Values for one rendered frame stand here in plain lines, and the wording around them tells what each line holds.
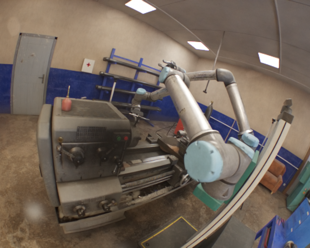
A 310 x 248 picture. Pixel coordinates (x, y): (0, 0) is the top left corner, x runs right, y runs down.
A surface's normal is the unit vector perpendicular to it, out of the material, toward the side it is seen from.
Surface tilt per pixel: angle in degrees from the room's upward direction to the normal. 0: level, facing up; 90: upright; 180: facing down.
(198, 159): 92
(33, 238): 0
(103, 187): 32
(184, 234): 0
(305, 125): 90
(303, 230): 90
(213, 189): 70
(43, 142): 90
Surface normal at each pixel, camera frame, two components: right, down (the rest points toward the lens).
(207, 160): -0.86, -0.09
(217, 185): -0.52, -0.29
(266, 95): -0.74, -0.03
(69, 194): 0.58, -0.53
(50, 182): 0.59, 0.44
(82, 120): 0.64, -0.33
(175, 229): 0.31, -0.90
